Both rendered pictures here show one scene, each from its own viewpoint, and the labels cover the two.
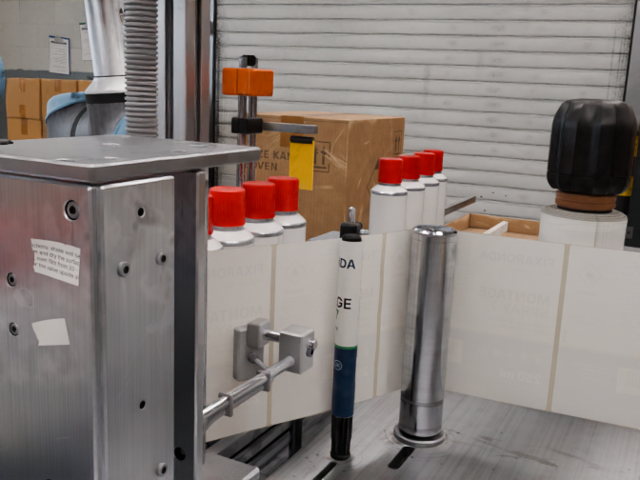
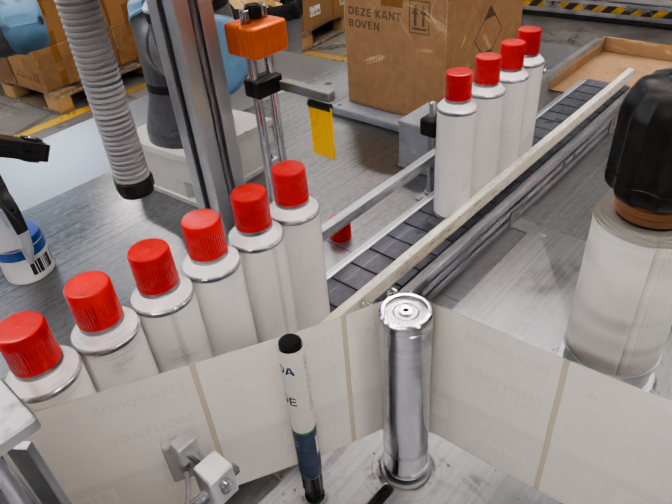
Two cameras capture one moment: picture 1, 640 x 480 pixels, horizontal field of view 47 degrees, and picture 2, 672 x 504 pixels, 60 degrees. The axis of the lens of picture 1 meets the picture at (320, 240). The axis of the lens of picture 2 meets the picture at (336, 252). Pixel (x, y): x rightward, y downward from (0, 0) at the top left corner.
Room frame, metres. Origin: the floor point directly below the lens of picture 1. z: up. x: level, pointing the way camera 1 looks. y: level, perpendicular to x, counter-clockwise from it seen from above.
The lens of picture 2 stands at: (0.31, -0.14, 1.34)
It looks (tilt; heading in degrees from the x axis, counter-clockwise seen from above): 36 degrees down; 18
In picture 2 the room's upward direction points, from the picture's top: 5 degrees counter-clockwise
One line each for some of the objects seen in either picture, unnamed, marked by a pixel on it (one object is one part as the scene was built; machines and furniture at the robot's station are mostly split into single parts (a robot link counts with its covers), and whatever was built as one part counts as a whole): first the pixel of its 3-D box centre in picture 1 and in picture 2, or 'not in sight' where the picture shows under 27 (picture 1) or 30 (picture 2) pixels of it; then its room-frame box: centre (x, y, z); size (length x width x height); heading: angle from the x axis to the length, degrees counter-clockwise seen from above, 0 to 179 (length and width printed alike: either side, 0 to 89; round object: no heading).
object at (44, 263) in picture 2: not in sight; (22, 252); (0.84, 0.51, 0.86); 0.07 x 0.07 x 0.07
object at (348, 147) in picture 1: (324, 178); (435, 27); (1.56, 0.00, 0.99); 0.30 x 0.24 x 0.27; 154
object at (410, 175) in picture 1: (405, 224); (482, 129); (1.08, -0.13, 0.98); 0.05 x 0.05 x 0.20
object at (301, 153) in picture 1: (301, 162); (322, 129); (0.82, 0.02, 1.09); 0.03 x 0.01 x 0.06; 63
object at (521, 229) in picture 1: (504, 236); (635, 71); (1.70, -0.43, 0.85); 0.30 x 0.26 x 0.04; 153
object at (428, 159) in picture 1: (420, 218); (505, 112); (1.14, -0.16, 0.98); 0.05 x 0.05 x 0.20
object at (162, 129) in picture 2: not in sight; (186, 104); (1.16, 0.37, 0.97); 0.15 x 0.15 x 0.10
